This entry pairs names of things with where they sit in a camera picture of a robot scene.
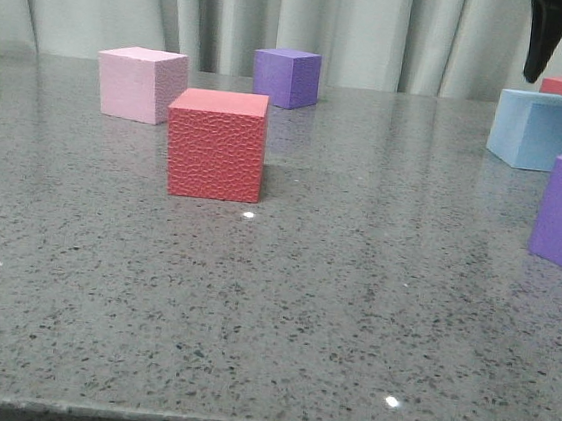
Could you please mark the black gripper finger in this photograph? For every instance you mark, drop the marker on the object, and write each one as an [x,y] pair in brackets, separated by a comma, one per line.
[545,36]

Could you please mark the grey curtain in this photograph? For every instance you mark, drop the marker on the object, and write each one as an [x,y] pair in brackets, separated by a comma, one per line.
[466,49]

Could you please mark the purple foam cube rear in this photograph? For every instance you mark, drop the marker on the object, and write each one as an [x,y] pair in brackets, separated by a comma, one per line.
[290,78]

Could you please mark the red textured foam cube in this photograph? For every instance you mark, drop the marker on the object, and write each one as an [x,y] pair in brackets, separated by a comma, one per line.
[216,145]

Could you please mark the pink foam cube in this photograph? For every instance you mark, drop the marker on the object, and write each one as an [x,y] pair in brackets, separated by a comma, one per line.
[138,84]

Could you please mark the light blue foam cube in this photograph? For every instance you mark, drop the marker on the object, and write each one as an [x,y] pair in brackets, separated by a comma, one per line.
[527,130]

